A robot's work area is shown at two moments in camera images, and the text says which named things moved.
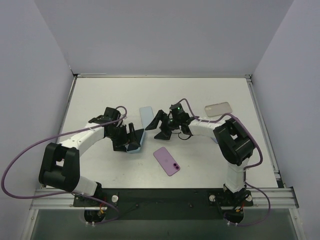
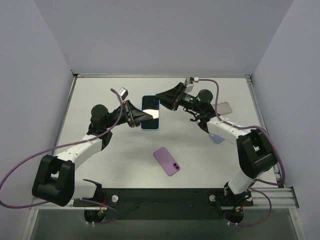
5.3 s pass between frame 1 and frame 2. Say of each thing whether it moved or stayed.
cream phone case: stayed
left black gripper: moved
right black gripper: moved
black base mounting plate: stayed
